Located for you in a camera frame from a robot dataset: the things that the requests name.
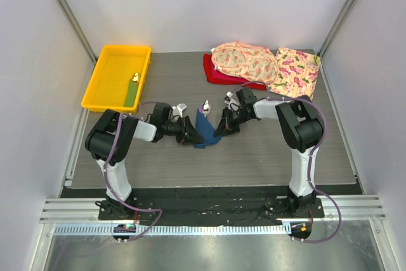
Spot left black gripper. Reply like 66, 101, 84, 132
162, 116, 204, 145

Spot left aluminium corner post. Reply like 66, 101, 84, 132
56, 0, 98, 64

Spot right aluminium corner post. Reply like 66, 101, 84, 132
318, 0, 357, 58

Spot yellow plastic bin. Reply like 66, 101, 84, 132
81, 45, 152, 114

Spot green gold-tipped utensil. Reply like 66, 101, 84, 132
124, 73, 140, 107

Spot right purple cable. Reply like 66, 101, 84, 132
226, 82, 343, 245

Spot floral round mesh cover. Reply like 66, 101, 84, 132
211, 41, 278, 85

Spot white slotted cable duct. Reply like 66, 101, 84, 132
53, 223, 291, 237

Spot red folded cloth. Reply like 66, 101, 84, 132
203, 54, 247, 85

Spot floral yellow placemat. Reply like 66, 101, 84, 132
265, 47, 321, 100

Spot blue paper napkin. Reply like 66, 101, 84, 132
193, 109, 221, 149

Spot aluminium corner post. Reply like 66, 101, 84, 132
56, 0, 98, 64
318, 0, 357, 58

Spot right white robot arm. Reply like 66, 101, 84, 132
214, 88, 326, 217

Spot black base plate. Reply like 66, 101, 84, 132
60, 187, 364, 221

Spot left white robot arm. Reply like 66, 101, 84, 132
85, 102, 204, 220

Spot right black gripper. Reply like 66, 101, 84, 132
215, 107, 251, 138

